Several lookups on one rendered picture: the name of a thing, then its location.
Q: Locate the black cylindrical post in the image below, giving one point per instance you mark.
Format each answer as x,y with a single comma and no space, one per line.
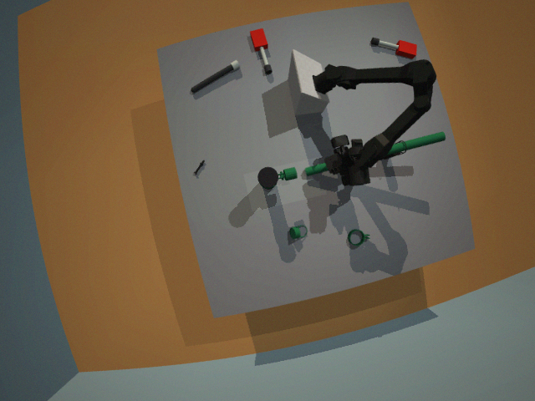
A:
267,177

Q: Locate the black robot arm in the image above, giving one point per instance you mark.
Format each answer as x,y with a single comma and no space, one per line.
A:
419,74

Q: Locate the black rod with white tip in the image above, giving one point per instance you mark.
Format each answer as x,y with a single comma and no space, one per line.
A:
233,66

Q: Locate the dark green band with end cup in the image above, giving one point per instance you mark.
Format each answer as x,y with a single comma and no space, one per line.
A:
288,174

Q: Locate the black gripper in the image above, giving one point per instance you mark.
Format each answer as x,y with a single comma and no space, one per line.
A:
340,142

